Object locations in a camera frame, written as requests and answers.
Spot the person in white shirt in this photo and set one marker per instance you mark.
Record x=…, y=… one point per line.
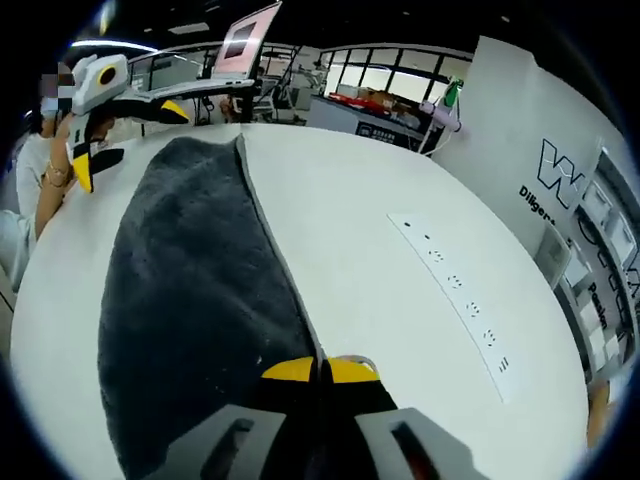
x=20, y=240

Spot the person's left hand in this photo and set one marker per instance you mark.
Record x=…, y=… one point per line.
x=60, y=140

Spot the dark grey cabinet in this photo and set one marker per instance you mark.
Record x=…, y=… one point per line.
x=350, y=117

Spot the grey metal shelving unit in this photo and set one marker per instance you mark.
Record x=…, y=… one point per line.
x=607, y=170

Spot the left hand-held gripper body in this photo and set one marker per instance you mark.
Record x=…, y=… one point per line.
x=95, y=85

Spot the lavender roll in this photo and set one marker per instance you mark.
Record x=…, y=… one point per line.
x=445, y=116

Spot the green hanging item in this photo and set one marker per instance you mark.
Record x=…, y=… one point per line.
x=454, y=92

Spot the dark grey towel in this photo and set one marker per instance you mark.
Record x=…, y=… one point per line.
x=190, y=275

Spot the pink screen monitor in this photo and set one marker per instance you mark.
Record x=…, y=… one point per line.
x=247, y=40

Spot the grey chair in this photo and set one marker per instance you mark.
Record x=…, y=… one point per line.
x=552, y=255

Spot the white built-in power strip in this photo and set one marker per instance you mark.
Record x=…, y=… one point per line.
x=460, y=300

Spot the person's head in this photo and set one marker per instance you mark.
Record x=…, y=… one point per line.
x=36, y=125

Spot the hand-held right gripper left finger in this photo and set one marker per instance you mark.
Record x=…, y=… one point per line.
x=290, y=425

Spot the grey standing desk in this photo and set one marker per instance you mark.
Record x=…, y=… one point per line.
x=200, y=91

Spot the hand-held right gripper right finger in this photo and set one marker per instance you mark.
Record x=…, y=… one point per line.
x=350, y=425

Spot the group of white storage boxes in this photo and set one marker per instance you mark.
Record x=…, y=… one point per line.
x=575, y=272

